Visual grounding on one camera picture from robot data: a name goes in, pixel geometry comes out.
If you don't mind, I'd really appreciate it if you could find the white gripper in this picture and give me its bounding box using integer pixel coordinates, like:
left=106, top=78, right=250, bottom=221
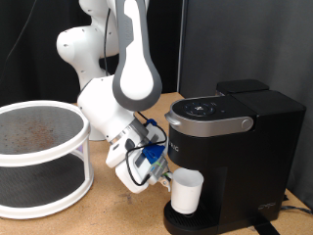
left=115, top=152, right=174, bottom=194

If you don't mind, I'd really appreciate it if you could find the white mug with green-taped handle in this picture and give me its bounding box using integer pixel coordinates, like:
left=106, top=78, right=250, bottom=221
left=164, top=167, right=204, bottom=215

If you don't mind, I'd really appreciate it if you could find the black Keurig coffee machine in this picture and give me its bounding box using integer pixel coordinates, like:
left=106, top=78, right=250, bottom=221
left=162, top=78, right=307, bottom=235

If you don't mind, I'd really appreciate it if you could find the black tape strip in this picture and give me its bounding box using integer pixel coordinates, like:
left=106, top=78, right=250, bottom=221
left=250, top=218, right=282, bottom=235

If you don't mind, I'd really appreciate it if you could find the white two-tier turntable shelf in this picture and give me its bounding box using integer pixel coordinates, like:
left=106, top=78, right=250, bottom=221
left=0, top=99, right=96, bottom=220

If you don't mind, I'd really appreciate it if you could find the black curtain backdrop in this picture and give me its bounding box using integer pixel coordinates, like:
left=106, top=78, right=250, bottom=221
left=0, top=0, right=184, bottom=107

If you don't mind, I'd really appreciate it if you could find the braided power cable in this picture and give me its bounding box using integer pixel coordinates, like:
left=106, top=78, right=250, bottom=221
left=280, top=204, right=313, bottom=216

